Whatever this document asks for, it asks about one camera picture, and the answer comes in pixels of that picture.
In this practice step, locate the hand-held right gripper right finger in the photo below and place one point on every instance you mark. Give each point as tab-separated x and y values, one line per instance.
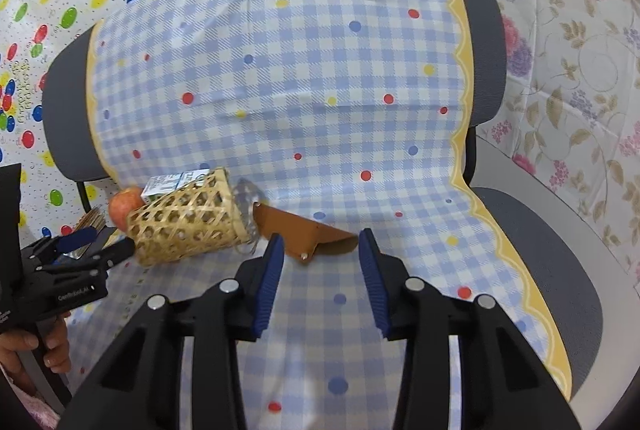
375	290

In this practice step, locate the grey office chair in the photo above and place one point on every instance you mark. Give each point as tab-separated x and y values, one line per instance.
540	260

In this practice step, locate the person's left hand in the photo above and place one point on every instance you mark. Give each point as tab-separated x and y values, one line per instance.
57	345

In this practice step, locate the brown leather pouch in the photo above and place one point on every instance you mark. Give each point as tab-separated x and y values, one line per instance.
295	227

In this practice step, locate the clear plastic wrap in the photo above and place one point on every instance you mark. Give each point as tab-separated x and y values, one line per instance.
247	200

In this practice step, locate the woven bamboo basket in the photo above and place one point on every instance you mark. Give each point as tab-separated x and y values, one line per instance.
185	225

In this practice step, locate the red orange apple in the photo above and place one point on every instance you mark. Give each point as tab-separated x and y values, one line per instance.
122	207

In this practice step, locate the small green white carton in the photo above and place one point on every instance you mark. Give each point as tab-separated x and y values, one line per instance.
165	185

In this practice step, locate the blue checked dotted cloth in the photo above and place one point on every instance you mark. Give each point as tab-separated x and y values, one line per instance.
300	84

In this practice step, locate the bundle of wooden sticks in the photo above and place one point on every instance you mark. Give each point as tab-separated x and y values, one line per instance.
92	219

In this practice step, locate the pink fleece clothing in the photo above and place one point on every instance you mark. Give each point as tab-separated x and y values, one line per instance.
30	410

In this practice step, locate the floral printed sheet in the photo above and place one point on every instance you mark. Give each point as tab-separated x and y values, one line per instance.
575	59

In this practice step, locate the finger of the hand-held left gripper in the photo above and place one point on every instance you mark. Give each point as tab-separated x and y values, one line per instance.
77	240
117	252

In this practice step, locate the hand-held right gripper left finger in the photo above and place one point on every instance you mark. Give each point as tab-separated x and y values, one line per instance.
265	295

